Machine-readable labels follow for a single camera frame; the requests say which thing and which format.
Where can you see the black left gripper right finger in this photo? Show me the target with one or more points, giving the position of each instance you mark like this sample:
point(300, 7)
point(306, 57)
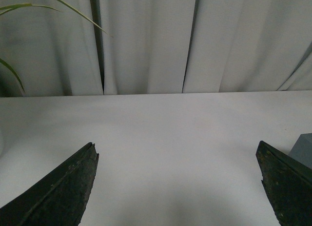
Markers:
point(287, 184)

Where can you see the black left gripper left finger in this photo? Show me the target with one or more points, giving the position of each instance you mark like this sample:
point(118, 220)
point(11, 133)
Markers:
point(59, 198)

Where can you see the gray cube base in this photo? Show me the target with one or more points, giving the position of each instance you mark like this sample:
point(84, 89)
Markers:
point(302, 150)

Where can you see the white curtain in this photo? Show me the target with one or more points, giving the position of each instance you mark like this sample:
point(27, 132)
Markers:
point(201, 46)

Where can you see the green plant leaves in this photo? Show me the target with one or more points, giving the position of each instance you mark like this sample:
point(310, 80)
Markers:
point(52, 47)

